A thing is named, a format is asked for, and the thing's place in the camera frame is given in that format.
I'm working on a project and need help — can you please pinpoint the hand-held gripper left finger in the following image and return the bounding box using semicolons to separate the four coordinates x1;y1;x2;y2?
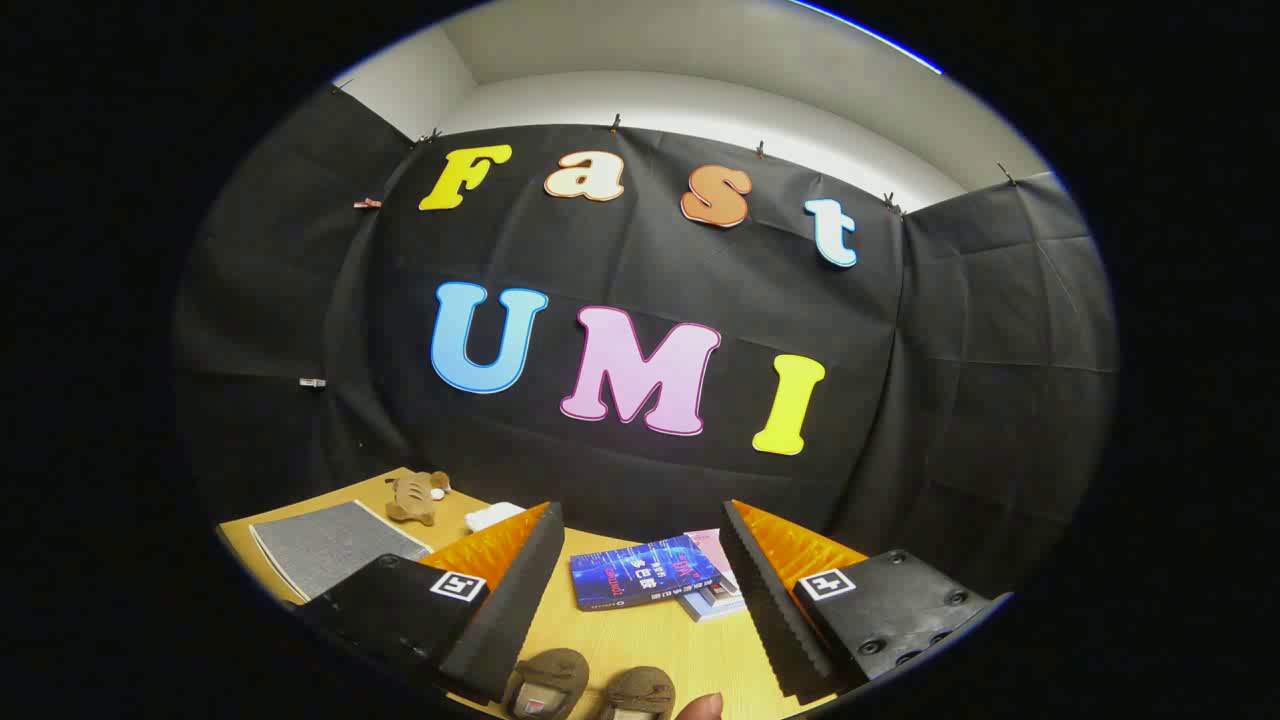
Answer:
293;500;567;704

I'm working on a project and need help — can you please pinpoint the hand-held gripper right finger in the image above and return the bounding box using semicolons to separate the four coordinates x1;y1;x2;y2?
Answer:
718;498;996;701

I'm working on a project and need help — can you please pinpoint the brown fuzzy shoe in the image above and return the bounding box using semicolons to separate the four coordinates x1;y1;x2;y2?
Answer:
598;666;677;720
503;648;591;720

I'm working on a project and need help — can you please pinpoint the grey fabric storage box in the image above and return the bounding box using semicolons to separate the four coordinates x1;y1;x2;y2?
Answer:
248;500;433;603

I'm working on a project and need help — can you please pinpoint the light blue book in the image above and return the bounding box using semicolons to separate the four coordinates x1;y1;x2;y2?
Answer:
690;585;749;623

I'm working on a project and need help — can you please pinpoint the white plush toy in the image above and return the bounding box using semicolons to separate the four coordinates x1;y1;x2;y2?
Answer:
463;502;528;533

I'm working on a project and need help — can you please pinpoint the brown striped plush toy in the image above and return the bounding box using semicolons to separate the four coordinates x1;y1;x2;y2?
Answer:
385;470;453;527

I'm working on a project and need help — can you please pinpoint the black backdrop cloth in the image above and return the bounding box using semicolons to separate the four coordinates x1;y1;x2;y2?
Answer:
170;85;1119;601

